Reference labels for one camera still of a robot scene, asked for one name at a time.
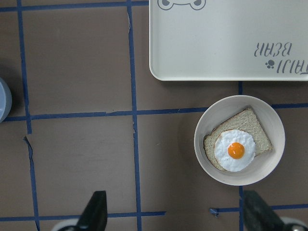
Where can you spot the bread slice on plate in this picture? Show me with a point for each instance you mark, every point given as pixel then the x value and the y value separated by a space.
pixel 243 128

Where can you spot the blue bowl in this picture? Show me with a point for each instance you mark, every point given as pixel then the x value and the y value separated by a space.
pixel 5 100

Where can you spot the cream bear tray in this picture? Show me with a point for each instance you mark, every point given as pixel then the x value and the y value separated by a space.
pixel 227 40

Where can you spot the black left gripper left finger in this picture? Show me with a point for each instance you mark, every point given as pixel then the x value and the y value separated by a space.
pixel 94 216

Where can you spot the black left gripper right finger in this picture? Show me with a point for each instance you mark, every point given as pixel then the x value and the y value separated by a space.
pixel 258 215

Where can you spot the cream round plate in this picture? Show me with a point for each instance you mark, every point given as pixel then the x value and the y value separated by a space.
pixel 262 165

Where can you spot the fried egg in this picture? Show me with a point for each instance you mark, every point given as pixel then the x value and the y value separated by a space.
pixel 234 150

